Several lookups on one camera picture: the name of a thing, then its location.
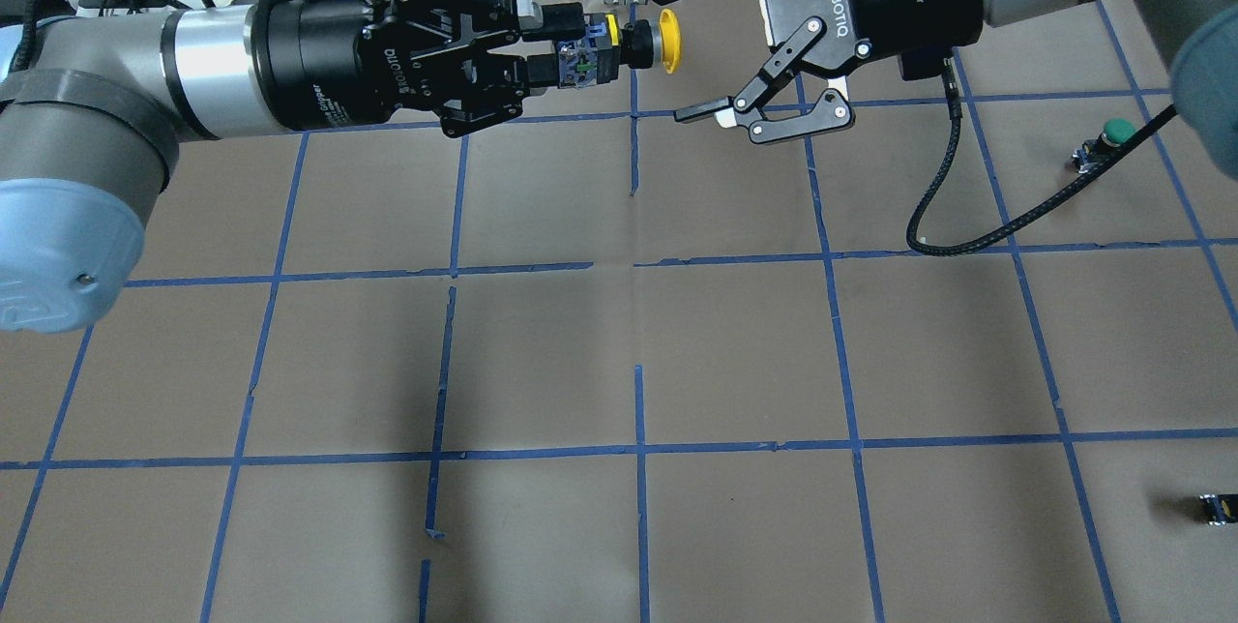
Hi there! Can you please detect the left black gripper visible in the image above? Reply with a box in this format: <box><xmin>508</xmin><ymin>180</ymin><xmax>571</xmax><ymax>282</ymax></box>
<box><xmin>253</xmin><ymin>0</ymin><xmax>587</xmax><ymax>137</ymax></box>

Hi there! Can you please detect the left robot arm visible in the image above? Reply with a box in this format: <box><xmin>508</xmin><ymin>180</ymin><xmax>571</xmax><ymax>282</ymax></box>
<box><xmin>1</xmin><ymin>0</ymin><xmax>586</xmax><ymax>334</ymax></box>

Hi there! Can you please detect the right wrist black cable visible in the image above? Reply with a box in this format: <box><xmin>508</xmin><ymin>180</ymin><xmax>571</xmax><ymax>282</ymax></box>
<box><xmin>905</xmin><ymin>52</ymin><xmax>1181</xmax><ymax>256</ymax></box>

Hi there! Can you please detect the small black contact block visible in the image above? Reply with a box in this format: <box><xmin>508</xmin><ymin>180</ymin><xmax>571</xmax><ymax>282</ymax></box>
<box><xmin>1197</xmin><ymin>492</ymin><xmax>1238</xmax><ymax>526</ymax></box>

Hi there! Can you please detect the green push button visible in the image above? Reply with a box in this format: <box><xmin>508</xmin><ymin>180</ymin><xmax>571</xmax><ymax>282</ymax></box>
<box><xmin>1071</xmin><ymin>119</ymin><xmax>1136</xmax><ymax>176</ymax></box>

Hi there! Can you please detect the yellow push button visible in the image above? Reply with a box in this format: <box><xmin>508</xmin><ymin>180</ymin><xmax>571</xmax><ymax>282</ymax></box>
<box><xmin>553</xmin><ymin>9</ymin><xmax>685</xmax><ymax>89</ymax></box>

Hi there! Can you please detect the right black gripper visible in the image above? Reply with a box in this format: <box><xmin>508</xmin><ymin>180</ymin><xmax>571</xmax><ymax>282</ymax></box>
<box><xmin>651</xmin><ymin>0</ymin><xmax>985</xmax><ymax>144</ymax></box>

